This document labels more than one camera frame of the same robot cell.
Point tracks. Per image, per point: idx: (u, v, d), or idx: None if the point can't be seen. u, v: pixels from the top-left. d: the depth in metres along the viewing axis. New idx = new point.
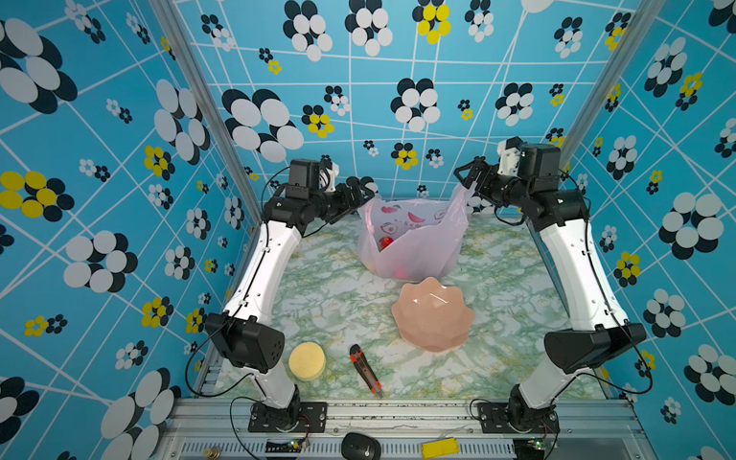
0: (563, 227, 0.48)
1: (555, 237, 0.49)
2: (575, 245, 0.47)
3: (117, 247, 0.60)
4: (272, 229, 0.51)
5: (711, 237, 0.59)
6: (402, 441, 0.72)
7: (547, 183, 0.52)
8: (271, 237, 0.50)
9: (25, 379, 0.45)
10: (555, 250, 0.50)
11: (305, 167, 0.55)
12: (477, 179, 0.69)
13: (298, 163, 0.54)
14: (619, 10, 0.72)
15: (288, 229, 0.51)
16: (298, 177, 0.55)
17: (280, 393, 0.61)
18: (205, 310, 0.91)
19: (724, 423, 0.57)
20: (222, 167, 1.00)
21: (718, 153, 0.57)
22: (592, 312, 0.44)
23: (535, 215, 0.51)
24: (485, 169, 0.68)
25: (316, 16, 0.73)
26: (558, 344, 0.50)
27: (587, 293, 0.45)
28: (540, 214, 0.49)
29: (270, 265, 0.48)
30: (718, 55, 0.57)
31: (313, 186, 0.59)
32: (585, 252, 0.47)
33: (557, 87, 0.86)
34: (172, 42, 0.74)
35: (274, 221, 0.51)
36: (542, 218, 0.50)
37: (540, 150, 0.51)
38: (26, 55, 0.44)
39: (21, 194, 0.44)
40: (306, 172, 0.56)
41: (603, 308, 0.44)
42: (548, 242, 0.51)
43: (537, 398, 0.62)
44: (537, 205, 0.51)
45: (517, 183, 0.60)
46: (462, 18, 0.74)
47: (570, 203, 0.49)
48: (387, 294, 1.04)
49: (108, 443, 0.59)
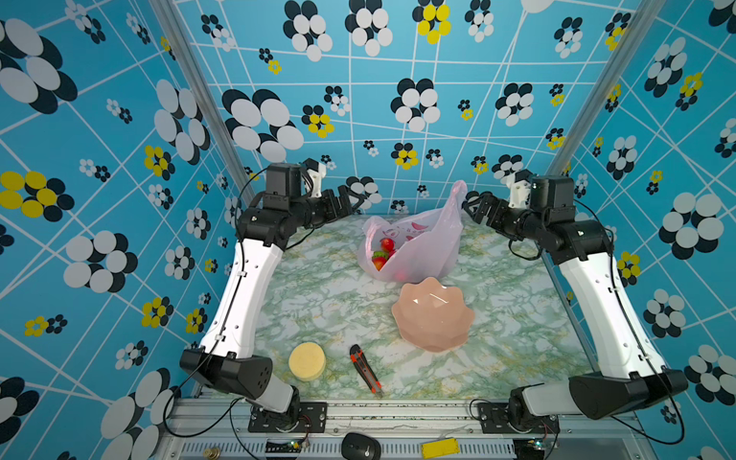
0: (586, 261, 0.45)
1: (580, 273, 0.45)
2: (600, 281, 0.44)
3: (117, 248, 0.60)
4: (248, 250, 0.45)
5: (711, 237, 0.59)
6: (402, 441, 0.72)
7: (562, 215, 0.49)
8: (247, 259, 0.45)
9: (25, 379, 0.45)
10: (579, 286, 0.46)
11: (283, 175, 0.50)
12: (488, 214, 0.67)
13: (275, 172, 0.48)
14: (619, 10, 0.72)
15: (266, 248, 0.45)
16: (276, 188, 0.49)
17: (278, 401, 0.61)
18: (205, 310, 0.91)
19: (724, 423, 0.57)
20: (222, 167, 1.00)
21: (718, 153, 0.57)
22: (625, 358, 0.40)
23: (554, 246, 0.47)
24: (494, 201, 0.61)
25: (316, 16, 0.73)
26: (586, 390, 0.45)
27: (619, 337, 0.41)
28: (559, 245, 0.47)
29: (248, 291, 0.43)
30: (718, 55, 0.57)
31: (294, 195, 0.53)
32: (610, 288, 0.43)
33: (557, 87, 0.86)
34: (171, 42, 0.74)
35: (251, 238, 0.46)
36: (562, 251, 0.47)
37: (553, 181, 0.50)
38: (26, 55, 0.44)
39: (21, 194, 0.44)
40: (284, 181, 0.50)
41: (636, 353, 0.40)
42: (571, 279, 0.47)
43: (544, 408, 0.60)
44: (555, 237, 0.49)
45: (528, 217, 0.57)
46: (462, 18, 0.74)
47: (592, 236, 0.46)
48: (387, 294, 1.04)
49: (108, 443, 0.59)
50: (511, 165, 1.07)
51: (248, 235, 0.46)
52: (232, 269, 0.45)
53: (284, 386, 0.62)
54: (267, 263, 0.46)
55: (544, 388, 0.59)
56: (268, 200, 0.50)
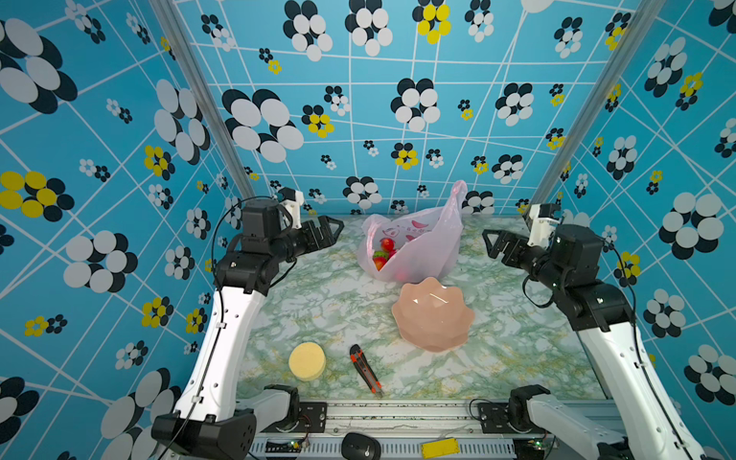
0: (608, 333, 0.43)
1: (604, 347, 0.43)
2: (627, 356, 0.42)
3: (117, 248, 0.60)
4: (228, 299, 0.44)
5: (711, 237, 0.59)
6: (402, 441, 0.72)
7: (586, 275, 0.46)
8: (227, 309, 0.43)
9: (25, 379, 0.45)
10: (603, 359, 0.43)
11: (260, 217, 0.47)
12: (504, 249, 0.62)
13: (250, 213, 0.47)
14: (619, 10, 0.72)
15: (247, 295, 0.44)
16: (253, 230, 0.47)
17: (277, 411, 0.61)
18: (205, 310, 0.91)
19: (724, 423, 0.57)
20: (222, 168, 1.00)
21: (718, 153, 0.57)
22: (660, 447, 0.37)
23: (572, 313, 0.46)
24: (512, 237, 0.58)
25: (316, 16, 0.73)
26: None
27: (653, 423, 0.39)
28: (578, 312, 0.46)
29: (227, 348, 0.41)
30: (718, 55, 0.57)
31: (274, 233, 0.51)
32: (637, 364, 0.42)
33: (557, 87, 0.86)
34: (171, 42, 0.74)
35: (231, 285, 0.45)
36: (582, 318, 0.45)
37: (581, 242, 0.47)
38: (26, 55, 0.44)
39: (21, 194, 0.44)
40: (262, 224, 0.48)
41: (671, 439, 0.38)
42: (593, 350, 0.44)
43: (554, 432, 0.58)
44: (573, 304, 0.47)
45: (547, 264, 0.54)
46: (462, 19, 0.74)
47: (613, 302, 0.46)
48: (387, 294, 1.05)
49: (108, 443, 0.59)
50: (511, 165, 1.07)
51: (228, 281, 0.45)
52: (210, 320, 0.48)
53: (280, 396, 0.64)
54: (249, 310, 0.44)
55: (554, 413, 0.59)
56: (246, 241, 0.48)
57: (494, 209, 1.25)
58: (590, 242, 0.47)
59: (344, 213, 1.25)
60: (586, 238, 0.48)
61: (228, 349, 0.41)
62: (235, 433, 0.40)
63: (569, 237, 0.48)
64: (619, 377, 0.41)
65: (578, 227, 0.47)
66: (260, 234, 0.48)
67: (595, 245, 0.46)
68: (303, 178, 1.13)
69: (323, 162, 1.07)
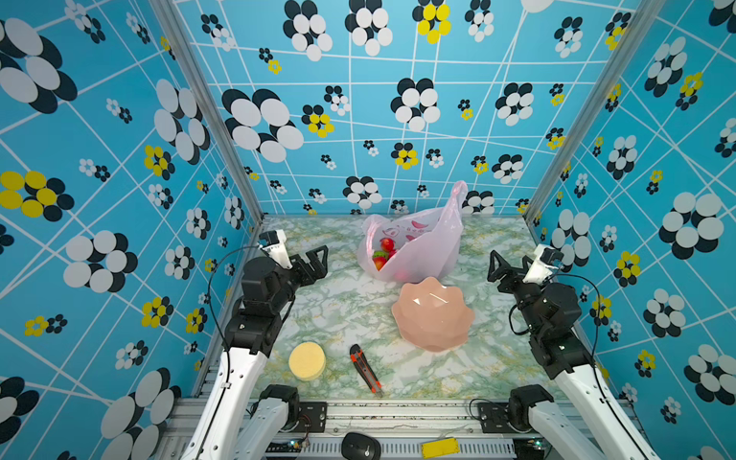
0: (573, 374, 0.51)
1: (572, 389, 0.51)
2: (591, 392, 0.49)
3: (117, 248, 0.60)
4: (234, 359, 0.48)
5: (711, 237, 0.59)
6: (402, 441, 0.72)
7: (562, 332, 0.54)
8: (233, 369, 0.47)
9: (25, 379, 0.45)
10: (575, 399, 0.51)
11: (260, 285, 0.49)
12: (501, 276, 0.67)
13: (249, 281, 0.50)
14: (619, 10, 0.72)
15: (252, 356, 0.48)
16: (253, 295, 0.49)
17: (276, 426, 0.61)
18: (205, 310, 0.91)
19: (724, 423, 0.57)
20: (222, 167, 1.00)
21: (718, 153, 0.57)
22: None
23: (542, 360, 0.55)
24: (509, 270, 0.64)
25: (316, 16, 0.73)
26: None
27: (623, 450, 0.43)
28: (546, 360, 0.55)
29: (230, 407, 0.44)
30: (718, 55, 0.57)
31: (272, 291, 0.53)
32: (603, 400, 0.48)
33: (557, 87, 0.86)
34: (172, 42, 0.74)
35: (239, 346, 0.49)
36: (550, 365, 0.55)
37: (560, 309, 0.52)
38: (26, 55, 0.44)
39: (21, 194, 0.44)
40: (262, 290, 0.50)
41: None
42: (570, 397, 0.52)
43: (553, 444, 0.59)
44: (541, 353, 0.55)
45: (531, 308, 0.61)
46: (462, 18, 0.74)
47: (574, 349, 0.55)
48: (387, 294, 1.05)
49: (108, 443, 0.59)
50: (511, 165, 1.07)
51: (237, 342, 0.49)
52: (216, 380, 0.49)
53: (276, 412, 0.62)
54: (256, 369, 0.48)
55: (556, 432, 0.58)
56: (249, 303, 0.51)
57: (494, 209, 1.25)
58: (571, 310, 0.52)
59: (344, 213, 1.25)
60: (567, 304, 0.52)
61: (231, 408, 0.43)
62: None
63: (554, 300, 0.53)
64: (589, 414, 0.48)
65: (563, 290, 0.54)
66: (262, 298, 0.51)
67: (574, 311, 0.52)
68: (303, 178, 1.13)
69: (323, 162, 1.07)
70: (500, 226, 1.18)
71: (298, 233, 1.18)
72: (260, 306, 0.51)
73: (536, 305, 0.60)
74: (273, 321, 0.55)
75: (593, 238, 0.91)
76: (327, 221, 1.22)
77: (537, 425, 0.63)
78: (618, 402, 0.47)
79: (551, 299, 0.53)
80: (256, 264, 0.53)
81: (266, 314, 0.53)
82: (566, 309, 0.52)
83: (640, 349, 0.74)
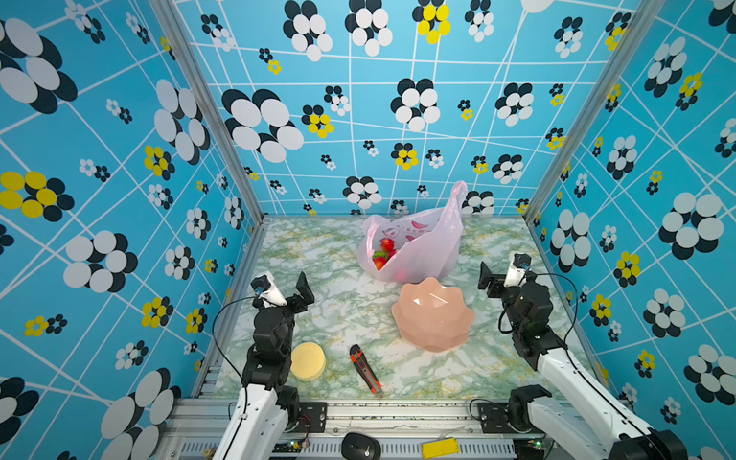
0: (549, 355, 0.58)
1: (550, 368, 0.56)
2: (564, 366, 0.55)
3: (118, 248, 0.60)
4: (251, 394, 0.54)
5: (711, 237, 0.59)
6: (402, 441, 0.72)
7: (538, 323, 0.61)
8: (249, 402, 0.53)
9: (25, 379, 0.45)
10: (555, 378, 0.56)
11: (270, 337, 0.56)
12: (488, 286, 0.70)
13: (260, 333, 0.56)
14: (619, 10, 0.72)
15: (266, 393, 0.54)
16: (264, 345, 0.55)
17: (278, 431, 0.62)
18: (205, 310, 0.91)
19: (724, 424, 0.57)
20: (222, 167, 1.00)
21: (718, 153, 0.57)
22: (610, 424, 0.44)
23: (522, 352, 0.62)
24: (492, 276, 0.74)
25: (316, 16, 0.73)
26: None
27: (597, 406, 0.47)
28: (526, 352, 0.61)
29: (245, 435, 0.49)
30: (718, 55, 0.57)
31: (281, 339, 0.60)
32: (576, 371, 0.53)
33: (557, 87, 0.86)
34: (171, 42, 0.74)
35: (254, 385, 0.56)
36: (530, 356, 0.61)
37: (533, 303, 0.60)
38: (26, 55, 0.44)
39: (21, 194, 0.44)
40: (273, 341, 0.57)
41: (619, 418, 0.45)
42: (551, 379, 0.57)
43: (555, 438, 0.58)
44: (521, 345, 0.62)
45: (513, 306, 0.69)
46: (462, 18, 0.74)
47: (547, 337, 0.62)
48: (387, 294, 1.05)
49: (108, 443, 0.59)
50: (511, 165, 1.07)
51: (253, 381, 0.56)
52: (234, 412, 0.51)
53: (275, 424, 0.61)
54: (269, 403, 0.55)
55: (554, 421, 0.58)
56: (261, 350, 0.57)
57: (494, 209, 1.25)
58: (542, 303, 0.60)
59: (344, 213, 1.25)
60: (540, 298, 0.60)
61: (246, 436, 0.49)
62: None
63: (528, 297, 0.61)
64: (567, 387, 0.53)
65: (535, 287, 0.62)
66: (270, 347, 0.56)
67: (546, 306, 0.59)
68: (303, 178, 1.13)
69: (323, 162, 1.07)
70: (500, 227, 1.18)
71: (298, 233, 1.18)
72: (271, 353, 0.58)
73: (515, 302, 0.69)
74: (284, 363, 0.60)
75: (593, 238, 0.91)
76: (327, 221, 1.22)
77: (539, 424, 0.62)
78: (588, 373, 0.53)
79: (525, 295, 0.61)
80: (266, 316, 0.58)
81: (278, 357, 0.61)
82: (539, 303, 0.60)
83: (640, 350, 0.74)
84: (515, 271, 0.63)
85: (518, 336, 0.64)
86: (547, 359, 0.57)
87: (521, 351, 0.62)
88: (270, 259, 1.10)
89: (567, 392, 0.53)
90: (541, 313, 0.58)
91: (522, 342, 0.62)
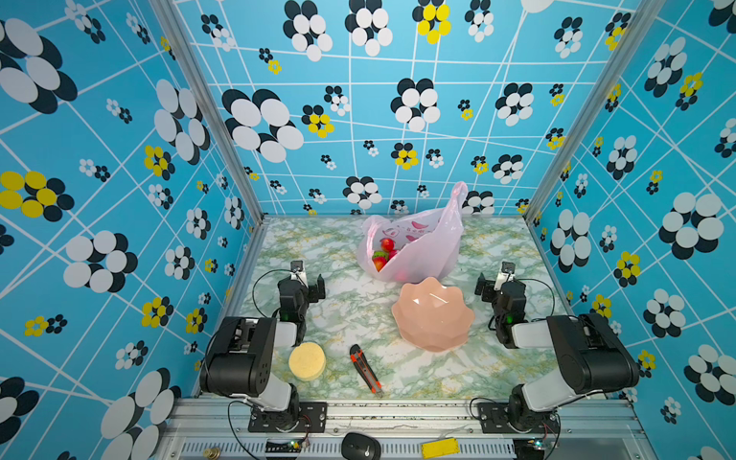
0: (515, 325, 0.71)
1: (520, 334, 0.68)
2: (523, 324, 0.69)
3: (117, 248, 0.60)
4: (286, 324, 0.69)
5: (711, 237, 0.59)
6: (402, 441, 0.72)
7: (516, 315, 0.74)
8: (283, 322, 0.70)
9: (25, 379, 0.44)
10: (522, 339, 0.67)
11: (292, 297, 0.71)
12: (481, 290, 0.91)
13: (284, 294, 0.72)
14: (619, 10, 0.72)
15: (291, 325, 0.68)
16: (287, 305, 0.72)
17: (277, 401, 0.61)
18: (205, 310, 0.91)
19: (722, 422, 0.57)
20: (222, 167, 1.00)
21: (718, 153, 0.57)
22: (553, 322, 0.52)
23: (501, 339, 0.74)
24: (485, 282, 0.88)
25: (316, 16, 0.73)
26: (570, 363, 0.48)
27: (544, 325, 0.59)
28: (504, 339, 0.72)
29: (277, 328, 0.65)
30: (718, 55, 0.57)
31: (300, 304, 0.76)
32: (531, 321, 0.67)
33: (557, 87, 0.86)
34: (171, 42, 0.74)
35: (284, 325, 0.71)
36: (507, 343, 0.72)
37: (510, 294, 0.73)
38: (26, 55, 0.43)
39: (21, 194, 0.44)
40: (294, 302, 0.73)
41: None
42: (525, 343, 0.66)
43: (544, 400, 0.60)
44: (501, 334, 0.74)
45: (497, 304, 0.82)
46: (462, 18, 0.74)
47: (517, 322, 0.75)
48: (387, 294, 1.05)
49: (109, 443, 0.59)
50: (511, 165, 1.07)
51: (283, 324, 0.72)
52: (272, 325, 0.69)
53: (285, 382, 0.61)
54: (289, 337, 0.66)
55: (541, 379, 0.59)
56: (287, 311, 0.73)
57: (494, 209, 1.25)
58: (517, 295, 0.72)
59: (343, 213, 1.25)
60: (515, 291, 0.74)
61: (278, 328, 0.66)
62: (260, 339, 0.49)
63: (507, 290, 0.74)
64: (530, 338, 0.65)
65: (514, 284, 0.76)
66: (293, 307, 0.72)
67: (519, 297, 0.72)
68: (302, 178, 1.12)
69: (323, 162, 1.07)
70: (500, 227, 1.18)
71: (298, 233, 1.18)
72: (291, 315, 0.74)
73: (500, 298, 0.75)
74: (301, 324, 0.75)
75: (593, 238, 0.91)
76: (327, 221, 1.22)
77: (539, 408, 0.62)
78: None
79: (505, 289, 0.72)
80: (288, 286, 0.74)
81: (295, 318, 0.75)
82: (514, 294, 0.73)
83: (640, 349, 0.74)
84: (502, 275, 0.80)
85: (500, 327, 0.76)
86: (517, 329, 0.69)
87: (501, 337, 0.74)
88: (270, 259, 1.10)
89: (536, 341, 0.62)
90: (517, 304, 0.71)
91: (502, 331, 0.74)
